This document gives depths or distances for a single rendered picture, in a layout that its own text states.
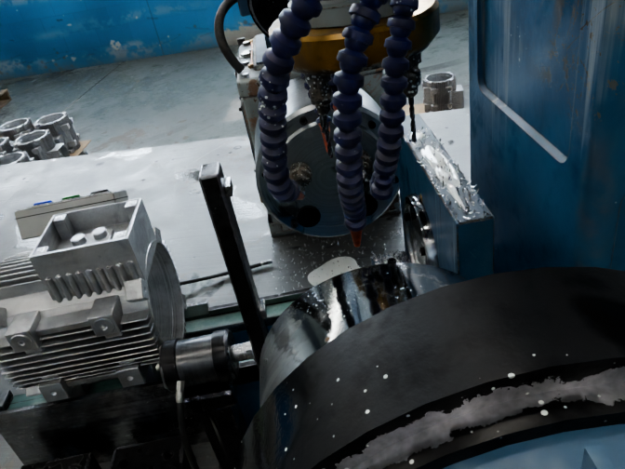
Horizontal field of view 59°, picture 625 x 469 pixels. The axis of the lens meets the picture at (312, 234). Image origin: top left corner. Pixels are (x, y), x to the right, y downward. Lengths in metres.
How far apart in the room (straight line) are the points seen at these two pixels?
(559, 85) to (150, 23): 6.34
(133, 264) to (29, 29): 6.80
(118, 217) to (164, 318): 0.18
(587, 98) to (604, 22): 0.07
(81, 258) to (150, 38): 6.20
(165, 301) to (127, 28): 6.15
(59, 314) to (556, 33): 0.64
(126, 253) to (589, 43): 0.53
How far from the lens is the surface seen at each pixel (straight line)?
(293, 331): 0.49
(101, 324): 0.71
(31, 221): 1.04
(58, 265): 0.73
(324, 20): 0.57
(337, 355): 0.15
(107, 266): 0.71
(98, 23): 7.05
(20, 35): 7.53
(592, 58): 0.55
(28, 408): 0.87
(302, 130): 0.89
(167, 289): 0.87
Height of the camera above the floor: 1.46
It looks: 33 degrees down
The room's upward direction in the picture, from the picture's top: 11 degrees counter-clockwise
